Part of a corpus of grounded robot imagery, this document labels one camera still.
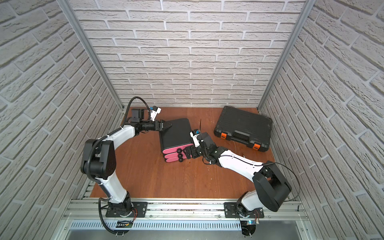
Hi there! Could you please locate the pink bottom drawer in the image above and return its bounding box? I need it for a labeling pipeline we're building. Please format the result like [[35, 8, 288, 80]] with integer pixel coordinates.
[[166, 155, 186, 163]]

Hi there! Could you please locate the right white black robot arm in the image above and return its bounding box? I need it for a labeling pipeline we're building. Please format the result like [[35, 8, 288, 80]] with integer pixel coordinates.
[[183, 130, 292, 218]]

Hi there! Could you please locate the black drawer cabinet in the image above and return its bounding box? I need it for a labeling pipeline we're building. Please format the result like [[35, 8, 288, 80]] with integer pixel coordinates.
[[159, 118, 194, 154]]

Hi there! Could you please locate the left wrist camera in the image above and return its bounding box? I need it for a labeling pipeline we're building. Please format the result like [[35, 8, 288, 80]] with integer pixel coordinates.
[[150, 106, 162, 121]]

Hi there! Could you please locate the right aluminium corner post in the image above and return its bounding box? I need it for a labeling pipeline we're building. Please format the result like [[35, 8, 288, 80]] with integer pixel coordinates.
[[257, 0, 316, 110]]

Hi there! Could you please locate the aluminium corner post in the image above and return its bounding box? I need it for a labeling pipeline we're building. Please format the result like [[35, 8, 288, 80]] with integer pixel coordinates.
[[257, 0, 316, 110], [58, 0, 124, 111]]

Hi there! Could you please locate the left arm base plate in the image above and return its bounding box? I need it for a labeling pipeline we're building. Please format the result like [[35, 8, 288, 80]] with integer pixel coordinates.
[[106, 202, 148, 218]]

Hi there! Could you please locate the pink middle drawer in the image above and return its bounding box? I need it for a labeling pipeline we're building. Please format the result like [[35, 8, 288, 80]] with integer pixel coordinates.
[[164, 151, 187, 160]]

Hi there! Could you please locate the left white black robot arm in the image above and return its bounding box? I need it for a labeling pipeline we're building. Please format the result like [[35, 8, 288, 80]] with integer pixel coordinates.
[[80, 106, 172, 217]]

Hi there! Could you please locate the left black corrugated cable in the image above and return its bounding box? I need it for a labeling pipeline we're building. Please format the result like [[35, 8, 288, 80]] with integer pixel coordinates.
[[86, 96, 151, 181]]

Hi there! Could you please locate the black plastic tool case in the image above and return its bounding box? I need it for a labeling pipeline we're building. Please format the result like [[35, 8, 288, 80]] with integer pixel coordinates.
[[214, 106, 273, 152]]

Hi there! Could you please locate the right thin black cable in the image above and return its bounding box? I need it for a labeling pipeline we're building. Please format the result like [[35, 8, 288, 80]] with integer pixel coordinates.
[[199, 118, 301, 202]]

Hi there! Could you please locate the pink top drawer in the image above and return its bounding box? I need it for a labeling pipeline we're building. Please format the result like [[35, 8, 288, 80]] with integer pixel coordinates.
[[162, 144, 194, 155]]

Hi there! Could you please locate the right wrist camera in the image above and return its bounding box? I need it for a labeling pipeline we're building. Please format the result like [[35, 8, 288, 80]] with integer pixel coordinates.
[[190, 129, 201, 148]]

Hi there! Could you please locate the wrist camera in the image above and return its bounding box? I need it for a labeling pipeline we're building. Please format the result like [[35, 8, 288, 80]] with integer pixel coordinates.
[[190, 129, 201, 148], [150, 106, 162, 121]]

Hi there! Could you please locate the left aluminium corner post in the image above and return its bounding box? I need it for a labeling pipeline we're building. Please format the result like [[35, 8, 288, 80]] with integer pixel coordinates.
[[58, 0, 124, 111]]

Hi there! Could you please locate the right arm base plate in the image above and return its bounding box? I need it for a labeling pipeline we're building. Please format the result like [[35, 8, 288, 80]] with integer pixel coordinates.
[[224, 202, 265, 220]]

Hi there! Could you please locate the pink drawer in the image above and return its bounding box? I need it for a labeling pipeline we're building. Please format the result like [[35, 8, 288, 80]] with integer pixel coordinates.
[[162, 144, 194, 155], [164, 151, 187, 160], [166, 155, 186, 163]]

